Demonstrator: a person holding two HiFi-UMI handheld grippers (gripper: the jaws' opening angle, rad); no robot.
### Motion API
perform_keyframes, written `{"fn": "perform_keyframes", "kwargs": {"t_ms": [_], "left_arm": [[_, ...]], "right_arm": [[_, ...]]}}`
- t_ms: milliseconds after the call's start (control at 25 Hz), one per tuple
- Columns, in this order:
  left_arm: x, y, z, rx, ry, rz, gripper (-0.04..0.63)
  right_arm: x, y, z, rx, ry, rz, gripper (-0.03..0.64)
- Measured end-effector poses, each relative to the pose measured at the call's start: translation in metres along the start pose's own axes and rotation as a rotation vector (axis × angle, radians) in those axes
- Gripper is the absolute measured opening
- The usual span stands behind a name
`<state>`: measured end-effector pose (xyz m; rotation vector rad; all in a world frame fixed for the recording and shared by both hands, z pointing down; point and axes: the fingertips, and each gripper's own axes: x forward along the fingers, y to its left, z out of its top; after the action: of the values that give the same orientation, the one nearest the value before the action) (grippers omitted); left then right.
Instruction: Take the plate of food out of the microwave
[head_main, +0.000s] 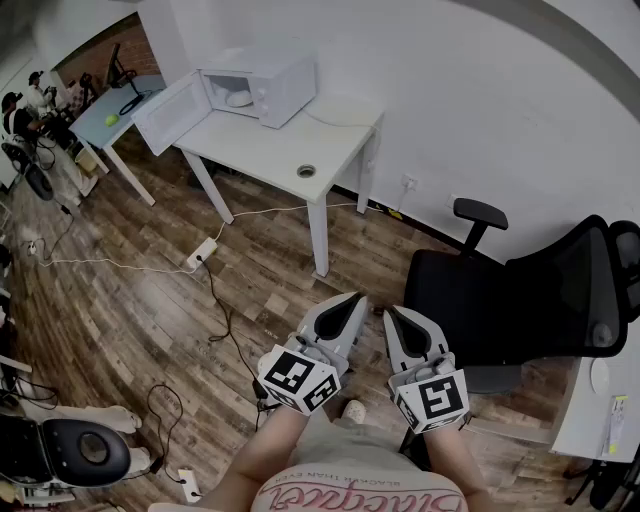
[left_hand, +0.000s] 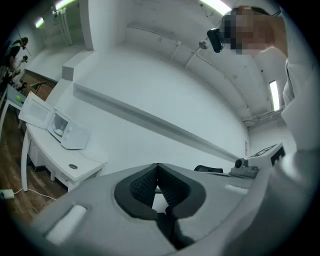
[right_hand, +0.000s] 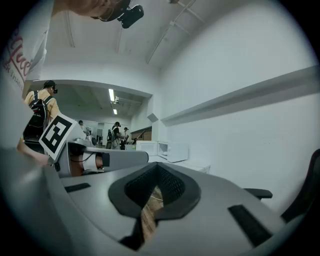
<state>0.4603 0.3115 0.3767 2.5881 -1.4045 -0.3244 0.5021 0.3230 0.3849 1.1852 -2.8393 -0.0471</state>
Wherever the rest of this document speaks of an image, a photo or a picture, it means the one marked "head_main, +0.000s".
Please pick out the white microwave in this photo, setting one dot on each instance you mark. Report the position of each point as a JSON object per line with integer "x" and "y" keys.
{"x": 290, "y": 80}

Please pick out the white wall socket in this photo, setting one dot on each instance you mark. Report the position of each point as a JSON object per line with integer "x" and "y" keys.
{"x": 410, "y": 182}

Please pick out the person's right forearm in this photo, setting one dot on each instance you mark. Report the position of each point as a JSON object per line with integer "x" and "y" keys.
{"x": 460, "y": 465}

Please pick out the light blue table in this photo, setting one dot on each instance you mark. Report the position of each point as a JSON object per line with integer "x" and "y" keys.
{"x": 97, "y": 125}

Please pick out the small white power strip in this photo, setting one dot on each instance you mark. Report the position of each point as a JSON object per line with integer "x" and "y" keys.
{"x": 189, "y": 487}

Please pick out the black mesh office chair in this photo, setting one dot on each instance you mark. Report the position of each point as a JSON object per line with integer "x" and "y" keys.
{"x": 475, "y": 300}

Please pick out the white table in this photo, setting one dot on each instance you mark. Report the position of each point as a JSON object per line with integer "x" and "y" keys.
{"x": 260, "y": 150}

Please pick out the white round plate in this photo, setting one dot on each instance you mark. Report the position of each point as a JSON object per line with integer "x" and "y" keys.
{"x": 241, "y": 105}

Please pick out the green ball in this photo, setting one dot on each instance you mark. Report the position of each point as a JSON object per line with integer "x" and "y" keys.
{"x": 111, "y": 119}

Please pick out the black round-hub chair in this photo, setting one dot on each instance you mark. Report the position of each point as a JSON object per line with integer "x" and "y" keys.
{"x": 65, "y": 450}
{"x": 40, "y": 182}

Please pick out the white round disc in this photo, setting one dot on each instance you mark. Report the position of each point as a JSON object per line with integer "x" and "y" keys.
{"x": 600, "y": 376}

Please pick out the person's white shoe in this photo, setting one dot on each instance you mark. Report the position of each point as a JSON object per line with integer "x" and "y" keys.
{"x": 354, "y": 411}

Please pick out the person's left forearm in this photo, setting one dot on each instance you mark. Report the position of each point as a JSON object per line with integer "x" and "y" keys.
{"x": 260, "y": 450}

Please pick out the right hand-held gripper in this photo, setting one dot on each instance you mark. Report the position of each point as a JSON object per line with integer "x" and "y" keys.
{"x": 435, "y": 400}

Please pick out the person's pink print shirt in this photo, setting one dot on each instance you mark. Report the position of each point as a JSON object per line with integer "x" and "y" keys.
{"x": 360, "y": 495}

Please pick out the person's light grey trousers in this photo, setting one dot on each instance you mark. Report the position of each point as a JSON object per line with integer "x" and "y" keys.
{"x": 350, "y": 445}

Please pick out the white packet yellow tag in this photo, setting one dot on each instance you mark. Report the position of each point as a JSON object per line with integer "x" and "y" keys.
{"x": 615, "y": 425}

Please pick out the white side desk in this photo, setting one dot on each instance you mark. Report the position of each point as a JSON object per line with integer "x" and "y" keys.
{"x": 580, "y": 415}

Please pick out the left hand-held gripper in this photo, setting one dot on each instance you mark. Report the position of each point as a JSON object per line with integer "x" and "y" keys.
{"x": 295, "y": 375}

